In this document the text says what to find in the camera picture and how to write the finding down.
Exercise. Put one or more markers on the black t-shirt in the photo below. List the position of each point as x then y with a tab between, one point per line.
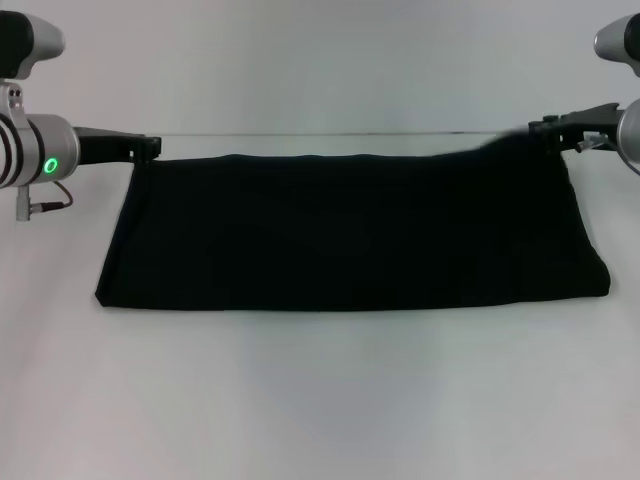
350	225

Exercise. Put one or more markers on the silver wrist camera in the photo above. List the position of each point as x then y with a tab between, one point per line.
25	45
620	42

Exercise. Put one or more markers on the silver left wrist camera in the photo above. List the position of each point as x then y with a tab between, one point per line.
25	45

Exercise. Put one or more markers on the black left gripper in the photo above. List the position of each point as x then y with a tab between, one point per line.
105	145

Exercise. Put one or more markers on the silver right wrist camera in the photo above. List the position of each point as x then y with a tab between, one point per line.
620	42

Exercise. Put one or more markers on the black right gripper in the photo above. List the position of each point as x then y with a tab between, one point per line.
592	125

